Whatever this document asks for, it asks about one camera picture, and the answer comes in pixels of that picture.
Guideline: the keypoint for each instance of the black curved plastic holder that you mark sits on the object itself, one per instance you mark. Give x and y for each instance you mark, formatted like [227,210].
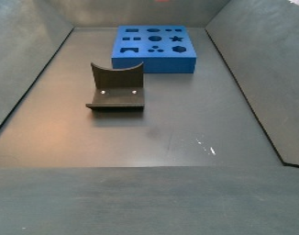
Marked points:
[117,82]

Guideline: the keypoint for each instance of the blue shape sorter block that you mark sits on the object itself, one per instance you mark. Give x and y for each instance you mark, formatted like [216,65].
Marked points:
[161,47]

